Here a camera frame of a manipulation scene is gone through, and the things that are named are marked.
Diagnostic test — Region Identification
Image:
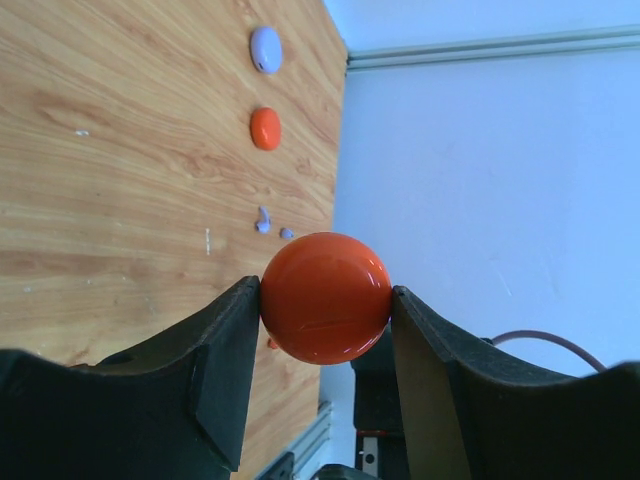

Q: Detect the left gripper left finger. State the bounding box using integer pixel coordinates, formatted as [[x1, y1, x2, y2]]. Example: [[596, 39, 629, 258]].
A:
[[1, 276, 260, 479]]

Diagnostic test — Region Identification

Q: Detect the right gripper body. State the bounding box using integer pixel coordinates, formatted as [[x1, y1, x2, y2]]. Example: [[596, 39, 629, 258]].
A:
[[351, 339, 410, 479]]

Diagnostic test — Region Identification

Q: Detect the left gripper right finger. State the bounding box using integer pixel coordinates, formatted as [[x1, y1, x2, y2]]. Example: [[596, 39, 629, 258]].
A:
[[391, 286, 639, 479]]

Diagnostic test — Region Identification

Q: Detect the orange earbud case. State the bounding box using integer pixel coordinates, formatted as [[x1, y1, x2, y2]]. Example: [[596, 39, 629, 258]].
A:
[[260, 232, 392, 365], [250, 107, 282, 151]]

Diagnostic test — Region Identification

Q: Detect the purple earbud case right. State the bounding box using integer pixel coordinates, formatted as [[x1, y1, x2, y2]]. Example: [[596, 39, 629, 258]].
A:
[[250, 26, 283, 74]]

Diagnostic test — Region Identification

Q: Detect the purple earbud centre right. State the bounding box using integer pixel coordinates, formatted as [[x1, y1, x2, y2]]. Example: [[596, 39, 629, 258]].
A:
[[255, 206, 271, 234]]

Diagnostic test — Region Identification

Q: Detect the purple earbud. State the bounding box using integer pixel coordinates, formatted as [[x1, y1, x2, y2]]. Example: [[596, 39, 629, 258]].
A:
[[280, 228, 294, 239], [255, 206, 271, 234]]

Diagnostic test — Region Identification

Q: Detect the purple earbud far right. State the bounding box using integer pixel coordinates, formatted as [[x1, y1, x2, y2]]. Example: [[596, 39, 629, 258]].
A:
[[280, 228, 294, 239]]

